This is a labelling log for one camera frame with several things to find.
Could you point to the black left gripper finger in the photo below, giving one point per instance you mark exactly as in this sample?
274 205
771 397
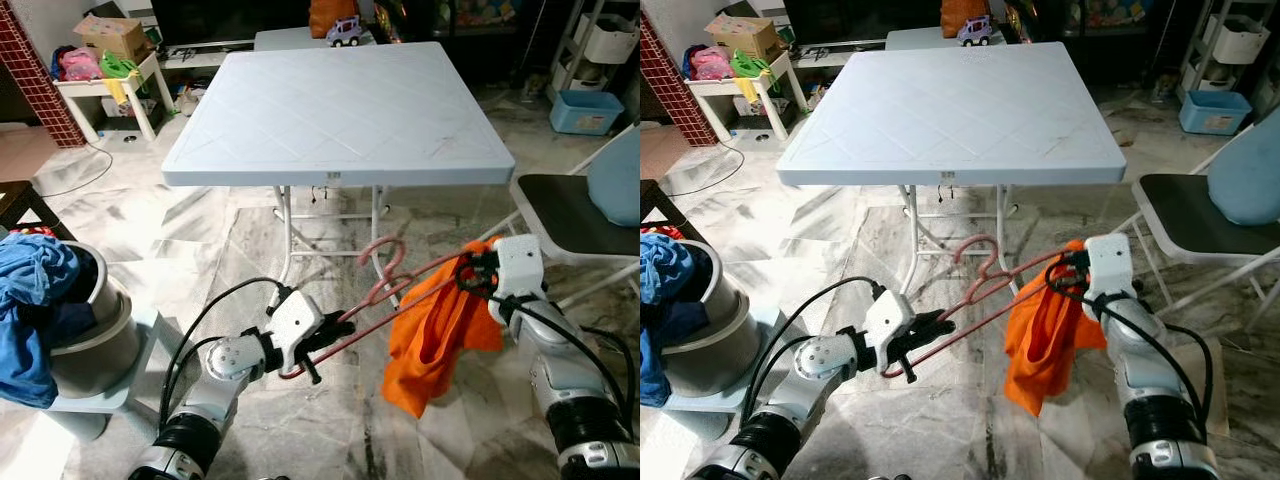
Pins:
340 328
936 327
908 370
311 370

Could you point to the black television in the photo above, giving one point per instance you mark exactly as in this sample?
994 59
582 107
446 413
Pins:
860 18
230 20

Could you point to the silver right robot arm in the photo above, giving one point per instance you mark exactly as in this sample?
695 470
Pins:
565 370
1150 370

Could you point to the orange bag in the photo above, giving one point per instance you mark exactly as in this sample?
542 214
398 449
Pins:
962 12
332 12

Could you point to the white low table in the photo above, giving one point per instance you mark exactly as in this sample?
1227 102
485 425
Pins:
290 40
920 40

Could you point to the red toy truck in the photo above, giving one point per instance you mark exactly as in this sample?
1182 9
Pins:
665 233
30 233

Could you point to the purple toy car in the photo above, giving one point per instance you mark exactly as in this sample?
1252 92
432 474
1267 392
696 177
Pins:
975 32
345 32

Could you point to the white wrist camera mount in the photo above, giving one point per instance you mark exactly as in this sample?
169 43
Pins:
290 320
885 322
1112 265
520 265

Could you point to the cardboard box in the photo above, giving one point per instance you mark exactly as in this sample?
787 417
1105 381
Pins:
745 35
115 35

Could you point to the white low tv bench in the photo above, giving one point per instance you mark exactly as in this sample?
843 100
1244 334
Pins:
200 55
830 55

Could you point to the orange cloth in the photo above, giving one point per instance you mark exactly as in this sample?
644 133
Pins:
430 340
1045 340

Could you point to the small white side table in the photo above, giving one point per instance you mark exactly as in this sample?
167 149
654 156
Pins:
85 90
715 90

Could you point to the pink bag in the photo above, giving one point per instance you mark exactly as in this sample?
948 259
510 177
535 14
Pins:
708 65
78 65

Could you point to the black folding chair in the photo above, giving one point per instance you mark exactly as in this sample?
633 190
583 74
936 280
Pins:
570 215
1190 215

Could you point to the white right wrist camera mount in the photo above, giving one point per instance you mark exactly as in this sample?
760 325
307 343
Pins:
520 265
1112 265

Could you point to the blue cloth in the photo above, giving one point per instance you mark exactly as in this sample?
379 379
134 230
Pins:
660 290
30 290

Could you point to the yellow cloth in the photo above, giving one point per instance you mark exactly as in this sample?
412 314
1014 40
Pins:
116 92
747 92

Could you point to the blue cushion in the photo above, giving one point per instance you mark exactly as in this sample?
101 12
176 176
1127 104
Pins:
1245 180
615 185

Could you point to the white shelf rack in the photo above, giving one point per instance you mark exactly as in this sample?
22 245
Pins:
1235 40
605 40

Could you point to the colourful toy box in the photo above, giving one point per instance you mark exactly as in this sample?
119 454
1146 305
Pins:
1105 12
480 12

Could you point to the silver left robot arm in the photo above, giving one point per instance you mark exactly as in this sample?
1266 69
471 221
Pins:
825 360
230 358

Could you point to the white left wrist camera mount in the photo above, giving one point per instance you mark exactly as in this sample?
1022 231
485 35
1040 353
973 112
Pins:
290 320
885 322

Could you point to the blue plastic bin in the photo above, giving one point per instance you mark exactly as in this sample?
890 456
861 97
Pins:
1213 112
585 112

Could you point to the green cloth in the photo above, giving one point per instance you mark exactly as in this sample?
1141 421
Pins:
750 68
120 68

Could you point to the white folding table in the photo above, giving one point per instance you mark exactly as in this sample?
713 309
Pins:
330 110
950 110

